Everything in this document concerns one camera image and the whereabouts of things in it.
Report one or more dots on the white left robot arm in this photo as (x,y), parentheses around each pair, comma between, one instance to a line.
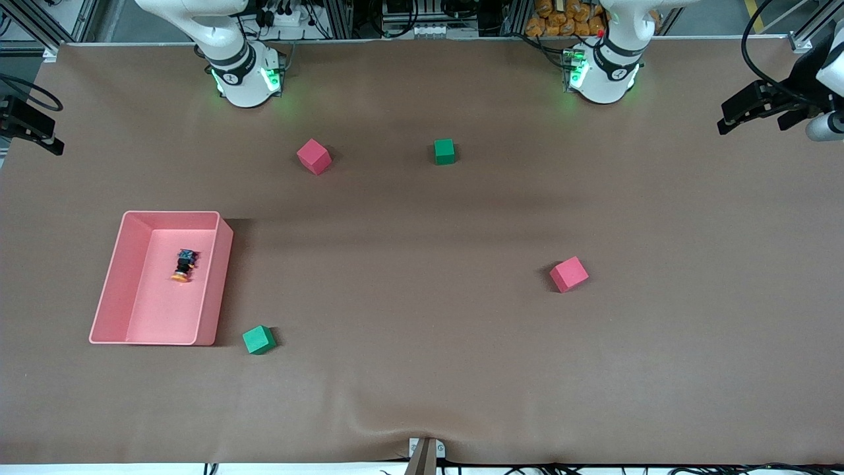
(603,79)

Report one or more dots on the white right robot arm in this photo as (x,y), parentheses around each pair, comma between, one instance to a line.
(244,79)

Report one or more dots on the brown table mat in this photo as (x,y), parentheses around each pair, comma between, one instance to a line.
(422,369)

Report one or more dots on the white power strip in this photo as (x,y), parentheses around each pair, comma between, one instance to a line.
(283,16)

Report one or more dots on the green foam cube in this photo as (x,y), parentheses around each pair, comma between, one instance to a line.
(444,152)
(258,340)

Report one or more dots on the silver camera mount bracket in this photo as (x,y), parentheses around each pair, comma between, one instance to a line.
(425,455)

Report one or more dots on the aluminium frame profile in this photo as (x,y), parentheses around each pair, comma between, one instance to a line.
(39,26)
(814,26)

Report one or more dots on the red foam cube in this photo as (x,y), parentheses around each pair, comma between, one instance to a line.
(313,156)
(568,274)

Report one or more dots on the orange capped black button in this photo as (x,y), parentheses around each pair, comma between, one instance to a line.
(184,264)

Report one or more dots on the orange snack bags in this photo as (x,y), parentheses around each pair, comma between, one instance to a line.
(560,20)

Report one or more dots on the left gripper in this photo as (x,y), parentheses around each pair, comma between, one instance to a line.
(794,100)

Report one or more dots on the pink plastic bin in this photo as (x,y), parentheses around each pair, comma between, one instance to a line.
(165,284)

